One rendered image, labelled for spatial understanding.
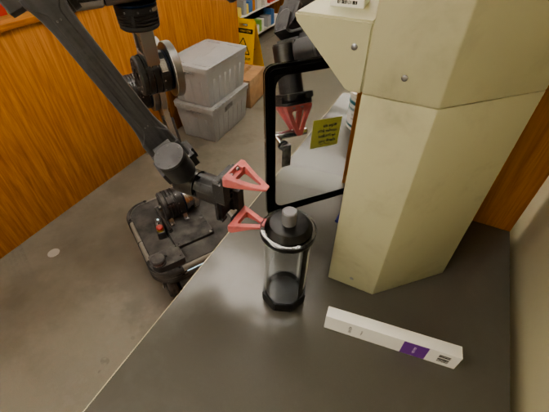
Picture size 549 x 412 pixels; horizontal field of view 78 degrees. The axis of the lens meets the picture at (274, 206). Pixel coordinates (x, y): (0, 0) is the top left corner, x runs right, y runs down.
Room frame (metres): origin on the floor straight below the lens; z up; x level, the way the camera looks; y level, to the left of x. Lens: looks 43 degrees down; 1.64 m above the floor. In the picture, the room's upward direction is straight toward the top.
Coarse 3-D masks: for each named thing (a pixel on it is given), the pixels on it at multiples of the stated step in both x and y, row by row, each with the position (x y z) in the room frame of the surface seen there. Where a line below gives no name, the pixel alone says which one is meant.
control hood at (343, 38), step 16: (320, 0) 0.60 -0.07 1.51; (304, 16) 0.54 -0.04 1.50; (320, 16) 0.52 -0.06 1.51; (336, 16) 0.52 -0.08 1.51; (352, 16) 0.51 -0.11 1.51; (368, 16) 0.51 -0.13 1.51; (320, 32) 0.52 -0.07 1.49; (336, 32) 0.51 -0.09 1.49; (352, 32) 0.50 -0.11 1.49; (368, 32) 0.49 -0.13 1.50; (320, 48) 0.52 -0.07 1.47; (336, 48) 0.51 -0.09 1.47; (352, 48) 0.50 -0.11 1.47; (368, 48) 0.49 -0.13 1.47; (336, 64) 0.51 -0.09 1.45; (352, 64) 0.50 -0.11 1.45; (352, 80) 0.50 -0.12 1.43
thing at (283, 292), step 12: (264, 228) 0.44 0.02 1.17; (312, 240) 0.41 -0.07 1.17; (264, 252) 0.44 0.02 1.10; (276, 252) 0.40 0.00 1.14; (300, 252) 0.39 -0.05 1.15; (264, 264) 0.44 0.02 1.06; (276, 264) 0.40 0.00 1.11; (288, 264) 0.40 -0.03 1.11; (300, 264) 0.41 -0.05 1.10; (264, 276) 0.44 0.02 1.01; (276, 276) 0.40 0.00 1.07; (288, 276) 0.40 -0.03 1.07; (300, 276) 0.41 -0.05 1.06; (264, 288) 0.44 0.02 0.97; (276, 288) 0.40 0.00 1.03; (288, 288) 0.40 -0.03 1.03; (276, 300) 0.40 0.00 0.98; (288, 300) 0.40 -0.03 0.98
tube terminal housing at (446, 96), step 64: (384, 0) 0.49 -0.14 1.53; (448, 0) 0.45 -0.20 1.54; (512, 0) 0.46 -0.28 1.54; (384, 64) 0.48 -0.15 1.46; (448, 64) 0.44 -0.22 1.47; (512, 64) 0.47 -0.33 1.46; (384, 128) 0.47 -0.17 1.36; (448, 128) 0.45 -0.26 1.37; (512, 128) 0.49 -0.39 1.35; (384, 192) 0.46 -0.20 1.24; (448, 192) 0.47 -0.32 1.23; (384, 256) 0.44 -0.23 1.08; (448, 256) 0.50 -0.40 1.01
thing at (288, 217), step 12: (276, 216) 0.46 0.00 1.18; (288, 216) 0.43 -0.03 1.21; (300, 216) 0.46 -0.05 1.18; (276, 228) 0.43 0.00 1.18; (288, 228) 0.43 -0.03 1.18; (300, 228) 0.43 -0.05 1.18; (312, 228) 0.44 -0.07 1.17; (276, 240) 0.41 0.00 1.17; (288, 240) 0.40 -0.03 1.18; (300, 240) 0.41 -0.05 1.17
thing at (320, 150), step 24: (264, 72) 0.66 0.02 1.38; (312, 72) 0.69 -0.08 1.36; (264, 96) 0.65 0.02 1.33; (288, 96) 0.67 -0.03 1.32; (312, 96) 0.69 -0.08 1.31; (336, 96) 0.72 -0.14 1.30; (360, 96) 0.74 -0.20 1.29; (264, 120) 0.66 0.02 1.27; (288, 120) 0.67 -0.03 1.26; (312, 120) 0.70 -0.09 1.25; (336, 120) 0.72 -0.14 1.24; (312, 144) 0.70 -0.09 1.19; (336, 144) 0.72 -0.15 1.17; (288, 168) 0.68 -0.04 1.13; (312, 168) 0.70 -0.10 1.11; (336, 168) 0.73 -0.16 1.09; (288, 192) 0.68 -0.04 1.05; (312, 192) 0.70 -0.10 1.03
